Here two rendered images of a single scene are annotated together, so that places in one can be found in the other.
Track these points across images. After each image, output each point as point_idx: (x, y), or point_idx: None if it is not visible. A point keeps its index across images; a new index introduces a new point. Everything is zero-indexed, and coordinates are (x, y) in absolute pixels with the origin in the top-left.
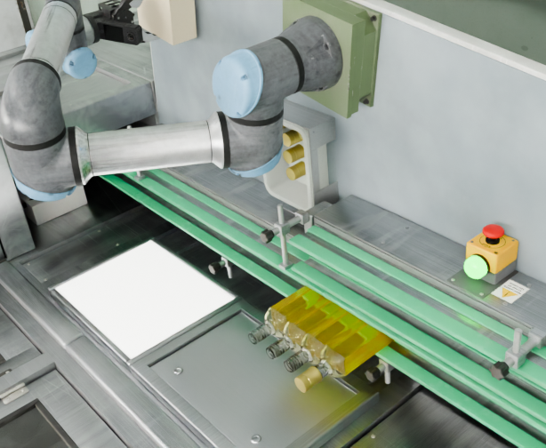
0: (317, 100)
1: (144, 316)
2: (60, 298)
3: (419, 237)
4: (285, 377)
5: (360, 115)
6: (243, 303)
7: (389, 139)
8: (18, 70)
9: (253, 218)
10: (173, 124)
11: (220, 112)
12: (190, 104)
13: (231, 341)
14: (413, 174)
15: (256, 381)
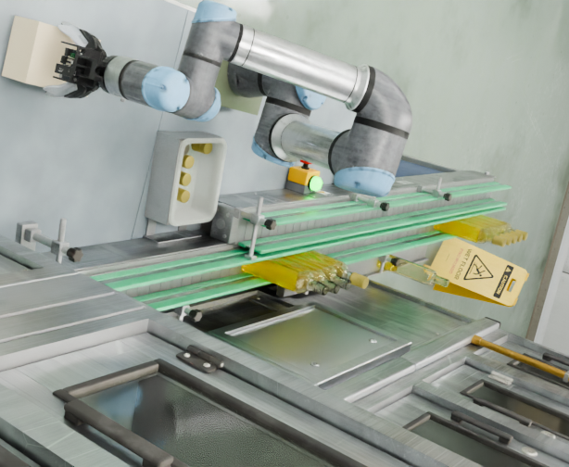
0: (237, 108)
1: None
2: None
3: (267, 194)
4: (306, 326)
5: (223, 120)
6: (216, 331)
7: (241, 132)
8: (383, 72)
9: (174, 256)
10: (310, 124)
11: (292, 113)
12: (1, 194)
13: (269, 342)
14: (251, 153)
15: (314, 336)
